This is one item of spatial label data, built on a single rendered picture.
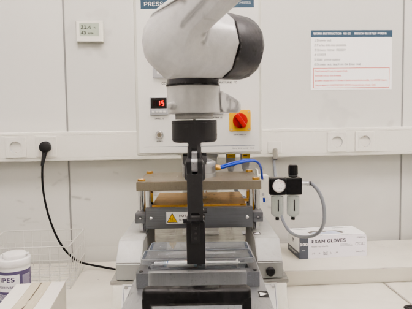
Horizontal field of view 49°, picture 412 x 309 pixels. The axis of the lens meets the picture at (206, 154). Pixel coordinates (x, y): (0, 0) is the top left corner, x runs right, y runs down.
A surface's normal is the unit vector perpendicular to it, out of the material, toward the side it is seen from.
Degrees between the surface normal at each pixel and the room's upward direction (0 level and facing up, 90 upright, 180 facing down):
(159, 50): 100
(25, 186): 90
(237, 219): 90
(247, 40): 75
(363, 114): 90
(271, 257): 41
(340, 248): 90
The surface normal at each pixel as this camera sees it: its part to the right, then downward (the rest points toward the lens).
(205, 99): 0.44, 0.05
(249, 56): 0.50, 0.54
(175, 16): -0.59, -0.08
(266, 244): -0.01, -0.71
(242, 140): 0.00, 0.07
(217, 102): 0.87, 0.04
